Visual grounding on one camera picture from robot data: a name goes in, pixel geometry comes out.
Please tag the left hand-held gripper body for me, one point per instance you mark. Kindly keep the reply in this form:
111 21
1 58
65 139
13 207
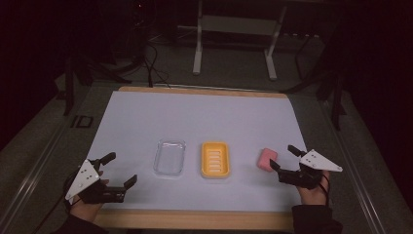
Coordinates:
85 178

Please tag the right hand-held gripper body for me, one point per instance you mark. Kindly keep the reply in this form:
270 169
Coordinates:
316 161

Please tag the pink soap bar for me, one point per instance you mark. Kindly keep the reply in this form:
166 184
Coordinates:
267 159

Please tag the person's left hand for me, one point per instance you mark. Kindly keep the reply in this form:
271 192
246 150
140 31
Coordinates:
86 211

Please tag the person's right hand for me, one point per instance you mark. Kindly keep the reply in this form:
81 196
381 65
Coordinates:
313 196

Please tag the clear plastic soap dish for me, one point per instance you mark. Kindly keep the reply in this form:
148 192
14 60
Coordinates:
169 157

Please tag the yellow soap dish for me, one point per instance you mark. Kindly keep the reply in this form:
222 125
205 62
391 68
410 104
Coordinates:
215 160

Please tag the black tripod stand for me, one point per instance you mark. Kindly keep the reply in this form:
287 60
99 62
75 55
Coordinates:
336 97
69 84

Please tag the wooden table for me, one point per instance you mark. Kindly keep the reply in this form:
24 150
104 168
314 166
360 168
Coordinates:
195 219

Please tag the white table mat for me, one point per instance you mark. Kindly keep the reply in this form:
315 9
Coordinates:
195 117

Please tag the white metal stand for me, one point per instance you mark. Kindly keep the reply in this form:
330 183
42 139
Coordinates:
233 24

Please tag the black floor bracket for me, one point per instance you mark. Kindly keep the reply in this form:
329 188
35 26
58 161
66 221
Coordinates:
82 121

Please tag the grey metal rail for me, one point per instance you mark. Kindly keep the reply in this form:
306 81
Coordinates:
360 175
29 182

